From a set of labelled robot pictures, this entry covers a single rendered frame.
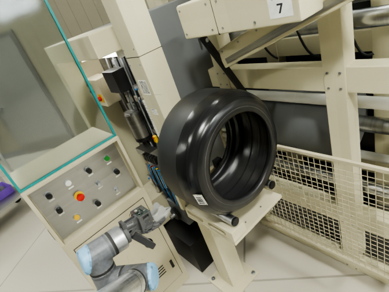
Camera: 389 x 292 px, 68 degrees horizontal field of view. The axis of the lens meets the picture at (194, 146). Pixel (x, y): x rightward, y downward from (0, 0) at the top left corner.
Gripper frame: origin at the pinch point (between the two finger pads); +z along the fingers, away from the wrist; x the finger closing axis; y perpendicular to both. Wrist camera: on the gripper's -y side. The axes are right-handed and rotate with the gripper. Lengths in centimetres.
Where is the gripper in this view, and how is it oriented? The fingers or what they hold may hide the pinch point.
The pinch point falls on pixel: (168, 210)
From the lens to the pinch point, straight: 120.8
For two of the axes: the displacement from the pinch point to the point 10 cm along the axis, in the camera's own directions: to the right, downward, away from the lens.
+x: -6.3, -1.9, 7.6
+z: 7.5, -4.2, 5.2
